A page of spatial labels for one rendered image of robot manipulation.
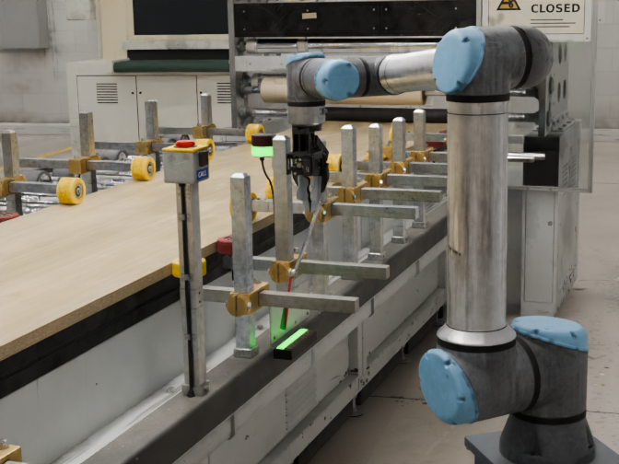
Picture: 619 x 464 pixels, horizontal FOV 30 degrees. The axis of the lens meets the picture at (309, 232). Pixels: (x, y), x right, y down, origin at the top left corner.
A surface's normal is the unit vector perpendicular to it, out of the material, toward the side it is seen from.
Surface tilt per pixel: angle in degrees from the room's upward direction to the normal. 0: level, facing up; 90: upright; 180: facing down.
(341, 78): 90
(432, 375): 95
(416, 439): 0
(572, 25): 90
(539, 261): 90
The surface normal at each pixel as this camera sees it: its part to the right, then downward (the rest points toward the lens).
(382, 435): -0.02, -0.98
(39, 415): 0.94, 0.05
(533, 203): -0.36, 0.20
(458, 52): -0.89, -0.02
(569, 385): 0.44, 0.20
